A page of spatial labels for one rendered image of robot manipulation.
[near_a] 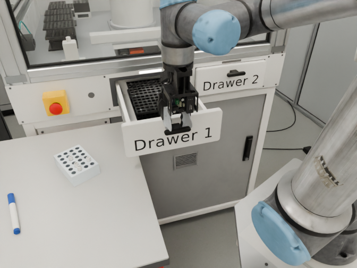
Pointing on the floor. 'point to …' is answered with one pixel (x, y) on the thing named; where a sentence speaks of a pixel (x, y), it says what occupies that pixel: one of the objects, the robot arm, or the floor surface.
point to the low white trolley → (77, 205)
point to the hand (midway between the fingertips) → (176, 127)
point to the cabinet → (196, 156)
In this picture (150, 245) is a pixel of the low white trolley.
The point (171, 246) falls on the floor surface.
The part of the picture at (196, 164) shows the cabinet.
